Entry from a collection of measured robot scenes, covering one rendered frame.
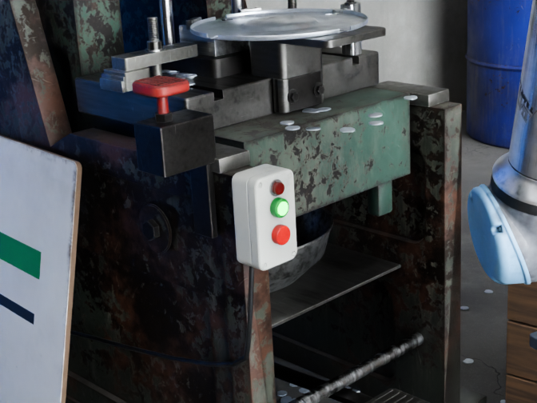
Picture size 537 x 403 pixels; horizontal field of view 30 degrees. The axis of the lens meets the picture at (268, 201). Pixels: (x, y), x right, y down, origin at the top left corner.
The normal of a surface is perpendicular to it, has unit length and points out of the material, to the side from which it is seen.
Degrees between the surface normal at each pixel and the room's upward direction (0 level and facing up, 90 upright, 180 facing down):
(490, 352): 0
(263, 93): 90
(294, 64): 90
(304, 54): 90
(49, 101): 74
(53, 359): 78
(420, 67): 90
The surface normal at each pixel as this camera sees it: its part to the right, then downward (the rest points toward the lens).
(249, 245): -0.72, 0.26
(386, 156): 0.69, 0.19
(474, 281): -0.05, -0.95
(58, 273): -0.75, 0.04
